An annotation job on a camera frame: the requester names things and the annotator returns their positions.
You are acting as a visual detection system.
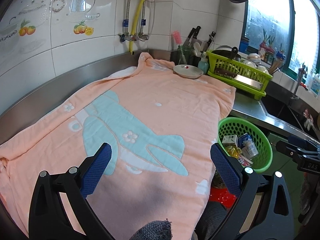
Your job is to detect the black wok in rack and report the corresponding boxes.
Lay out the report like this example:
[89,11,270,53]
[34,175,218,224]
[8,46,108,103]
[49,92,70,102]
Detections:
[212,45,241,62]

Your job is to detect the cleaver with wooden handle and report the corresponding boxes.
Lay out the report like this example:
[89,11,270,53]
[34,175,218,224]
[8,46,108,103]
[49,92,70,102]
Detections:
[215,68,263,90]

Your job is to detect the pink bottle brush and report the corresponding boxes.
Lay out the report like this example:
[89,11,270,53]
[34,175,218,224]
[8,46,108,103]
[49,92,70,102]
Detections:
[171,30,182,46]

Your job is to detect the small white carton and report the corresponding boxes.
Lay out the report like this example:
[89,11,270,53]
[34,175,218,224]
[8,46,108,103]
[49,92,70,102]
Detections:
[222,135,238,147]

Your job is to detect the green knife holder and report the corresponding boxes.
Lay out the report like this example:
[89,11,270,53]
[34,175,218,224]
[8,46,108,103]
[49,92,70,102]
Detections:
[176,46,201,67]

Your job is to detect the pink towel with blue print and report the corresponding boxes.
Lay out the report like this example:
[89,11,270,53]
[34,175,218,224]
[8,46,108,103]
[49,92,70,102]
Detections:
[1,53,235,239]

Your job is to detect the steel sink faucet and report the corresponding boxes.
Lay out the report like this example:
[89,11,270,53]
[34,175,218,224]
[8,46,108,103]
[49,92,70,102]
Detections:
[290,63,308,100]

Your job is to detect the green plastic waste basket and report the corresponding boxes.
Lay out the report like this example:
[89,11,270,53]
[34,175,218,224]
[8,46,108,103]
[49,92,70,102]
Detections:
[218,117,273,173]

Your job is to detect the white ceramic plate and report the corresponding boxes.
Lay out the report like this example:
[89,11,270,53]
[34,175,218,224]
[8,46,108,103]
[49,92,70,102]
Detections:
[173,64,203,79]

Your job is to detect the yellow snack wrapper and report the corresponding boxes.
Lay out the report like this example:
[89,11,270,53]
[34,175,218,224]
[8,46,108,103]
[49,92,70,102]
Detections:
[225,145,242,159]

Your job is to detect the green dish rack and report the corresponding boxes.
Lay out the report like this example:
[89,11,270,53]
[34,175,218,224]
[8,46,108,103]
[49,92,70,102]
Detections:
[207,50,272,100]

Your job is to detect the yellow gas hose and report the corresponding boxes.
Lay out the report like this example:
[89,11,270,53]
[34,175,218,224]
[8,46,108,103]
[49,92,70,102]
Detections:
[128,0,153,55]

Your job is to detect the red plastic stool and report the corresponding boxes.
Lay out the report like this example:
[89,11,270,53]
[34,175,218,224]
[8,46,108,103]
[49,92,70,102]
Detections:
[209,187,237,209]

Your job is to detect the wall water valves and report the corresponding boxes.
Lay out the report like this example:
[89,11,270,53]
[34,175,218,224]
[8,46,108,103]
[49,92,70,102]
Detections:
[120,0,149,44]

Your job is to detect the blue drink can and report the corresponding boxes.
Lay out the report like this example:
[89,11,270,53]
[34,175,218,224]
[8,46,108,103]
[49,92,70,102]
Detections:
[238,133,259,160]

